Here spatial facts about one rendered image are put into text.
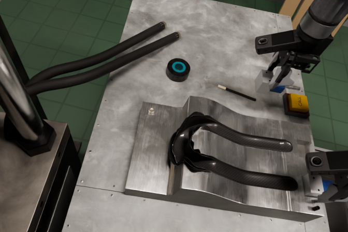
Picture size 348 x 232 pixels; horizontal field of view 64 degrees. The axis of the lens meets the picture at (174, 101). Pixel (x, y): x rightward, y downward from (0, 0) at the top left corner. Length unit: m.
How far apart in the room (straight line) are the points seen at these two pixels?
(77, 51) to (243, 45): 1.30
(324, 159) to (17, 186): 0.74
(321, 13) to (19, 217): 0.84
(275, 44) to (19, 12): 2.05
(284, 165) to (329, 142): 1.38
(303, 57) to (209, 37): 0.47
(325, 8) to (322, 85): 1.80
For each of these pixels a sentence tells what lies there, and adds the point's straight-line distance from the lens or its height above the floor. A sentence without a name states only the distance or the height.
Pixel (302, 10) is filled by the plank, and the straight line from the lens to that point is 2.54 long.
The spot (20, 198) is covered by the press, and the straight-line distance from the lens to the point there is 0.85.
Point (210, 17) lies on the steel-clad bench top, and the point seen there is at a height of 0.80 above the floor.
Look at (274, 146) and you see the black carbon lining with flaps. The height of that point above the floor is 0.88.
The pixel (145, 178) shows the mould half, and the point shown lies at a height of 0.86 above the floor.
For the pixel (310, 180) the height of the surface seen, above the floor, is 0.92.
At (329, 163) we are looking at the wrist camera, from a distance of 0.70.
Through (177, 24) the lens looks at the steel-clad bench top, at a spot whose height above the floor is 0.80.
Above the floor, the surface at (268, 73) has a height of 0.96.
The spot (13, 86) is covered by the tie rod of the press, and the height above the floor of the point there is 1.08.
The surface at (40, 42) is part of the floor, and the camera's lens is 2.23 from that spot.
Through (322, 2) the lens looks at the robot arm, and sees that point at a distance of 0.70.
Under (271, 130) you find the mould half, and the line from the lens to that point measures 0.87.
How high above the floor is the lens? 1.57
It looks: 56 degrees down
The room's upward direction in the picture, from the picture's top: 16 degrees clockwise
